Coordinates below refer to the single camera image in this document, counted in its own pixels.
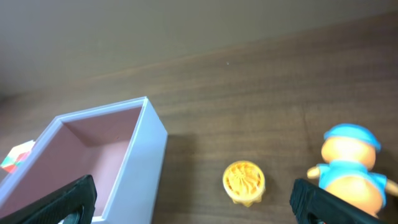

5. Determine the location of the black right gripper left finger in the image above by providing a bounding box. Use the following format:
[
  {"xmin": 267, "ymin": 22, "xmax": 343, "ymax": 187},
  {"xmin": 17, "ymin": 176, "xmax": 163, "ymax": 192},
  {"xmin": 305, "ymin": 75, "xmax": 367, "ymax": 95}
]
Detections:
[{"xmin": 1, "ymin": 175, "xmax": 97, "ymax": 224}]

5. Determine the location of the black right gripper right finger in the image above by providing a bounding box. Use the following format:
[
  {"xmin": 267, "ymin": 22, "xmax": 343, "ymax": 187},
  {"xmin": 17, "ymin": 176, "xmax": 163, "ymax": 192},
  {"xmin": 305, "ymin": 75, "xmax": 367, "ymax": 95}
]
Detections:
[{"xmin": 290, "ymin": 179, "xmax": 383, "ymax": 224}]

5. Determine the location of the yellow round gear toy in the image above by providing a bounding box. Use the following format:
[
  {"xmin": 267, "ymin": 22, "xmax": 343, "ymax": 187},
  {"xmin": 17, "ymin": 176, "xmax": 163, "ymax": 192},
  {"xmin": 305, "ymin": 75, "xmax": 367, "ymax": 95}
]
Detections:
[{"xmin": 222, "ymin": 161, "xmax": 266, "ymax": 207}]

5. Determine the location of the multicolour puzzle cube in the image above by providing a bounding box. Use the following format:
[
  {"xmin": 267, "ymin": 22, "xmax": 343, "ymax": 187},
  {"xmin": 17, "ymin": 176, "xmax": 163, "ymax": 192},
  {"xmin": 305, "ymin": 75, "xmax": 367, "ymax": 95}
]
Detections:
[{"xmin": 1, "ymin": 140, "xmax": 35, "ymax": 173}]

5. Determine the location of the orange duck toy blue hat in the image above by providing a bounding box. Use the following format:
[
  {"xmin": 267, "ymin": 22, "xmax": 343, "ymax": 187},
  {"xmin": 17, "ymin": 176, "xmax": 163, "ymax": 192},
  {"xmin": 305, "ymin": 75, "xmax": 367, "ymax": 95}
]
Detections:
[{"xmin": 307, "ymin": 123, "xmax": 397, "ymax": 217}]

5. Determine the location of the white box with pink interior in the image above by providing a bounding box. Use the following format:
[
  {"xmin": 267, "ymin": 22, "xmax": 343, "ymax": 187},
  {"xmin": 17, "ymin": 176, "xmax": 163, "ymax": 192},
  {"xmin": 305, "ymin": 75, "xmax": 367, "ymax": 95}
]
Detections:
[{"xmin": 1, "ymin": 97, "xmax": 168, "ymax": 223}]

